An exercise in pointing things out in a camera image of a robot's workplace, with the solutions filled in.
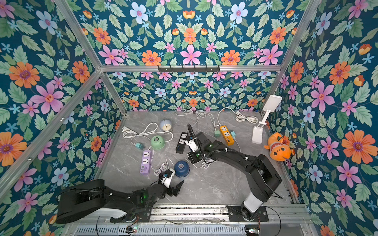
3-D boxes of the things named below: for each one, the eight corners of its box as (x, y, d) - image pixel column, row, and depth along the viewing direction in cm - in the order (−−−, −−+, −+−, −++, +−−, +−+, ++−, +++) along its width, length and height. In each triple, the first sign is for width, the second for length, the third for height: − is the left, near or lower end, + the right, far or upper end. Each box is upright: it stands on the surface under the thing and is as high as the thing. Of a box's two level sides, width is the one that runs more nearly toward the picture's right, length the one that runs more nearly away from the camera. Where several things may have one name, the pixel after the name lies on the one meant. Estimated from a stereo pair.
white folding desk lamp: (248, 140, 105) (264, 105, 77) (254, 129, 111) (271, 93, 84) (256, 144, 102) (276, 109, 75) (262, 133, 109) (282, 96, 82)
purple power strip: (141, 173, 89) (139, 172, 87) (144, 152, 98) (143, 150, 96) (149, 173, 89) (147, 171, 87) (152, 151, 99) (151, 149, 96)
